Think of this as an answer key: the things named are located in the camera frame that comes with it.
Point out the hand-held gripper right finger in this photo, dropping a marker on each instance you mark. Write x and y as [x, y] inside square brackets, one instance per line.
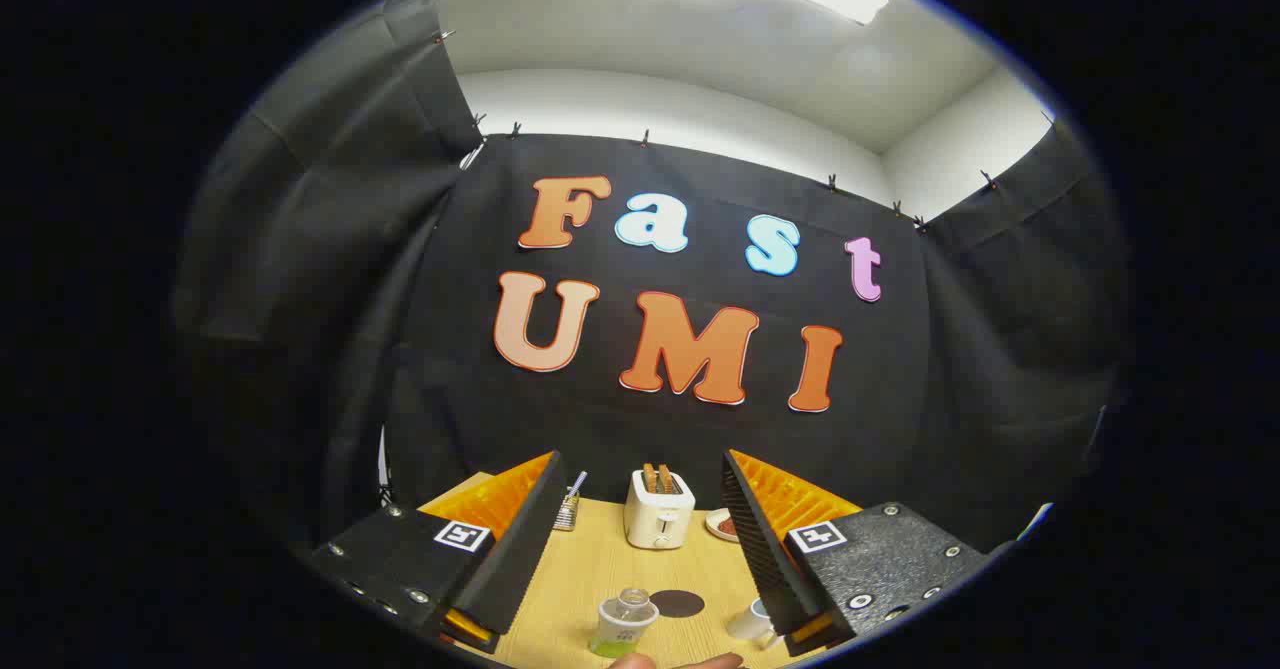
[765, 549]

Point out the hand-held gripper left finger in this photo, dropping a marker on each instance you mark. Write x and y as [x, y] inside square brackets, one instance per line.
[520, 549]

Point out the dark brown round coaster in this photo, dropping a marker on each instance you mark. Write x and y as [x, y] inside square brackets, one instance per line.
[678, 604]

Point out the clear juice bottle white label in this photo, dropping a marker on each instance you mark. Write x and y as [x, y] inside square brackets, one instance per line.
[622, 624]

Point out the red meat piece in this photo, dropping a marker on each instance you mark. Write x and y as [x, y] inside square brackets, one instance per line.
[729, 527]

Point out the round white plate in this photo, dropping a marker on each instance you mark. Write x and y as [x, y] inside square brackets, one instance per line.
[716, 527]

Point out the wooden table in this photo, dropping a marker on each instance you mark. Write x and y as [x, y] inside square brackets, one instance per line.
[600, 559]

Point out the metal spoon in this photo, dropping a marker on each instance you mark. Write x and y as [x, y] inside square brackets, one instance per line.
[577, 484]

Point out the white toaster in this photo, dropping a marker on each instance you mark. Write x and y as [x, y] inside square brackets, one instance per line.
[658, 519]

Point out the toast slice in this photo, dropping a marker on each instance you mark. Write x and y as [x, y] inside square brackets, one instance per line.
[666, 479]
[650, 479]

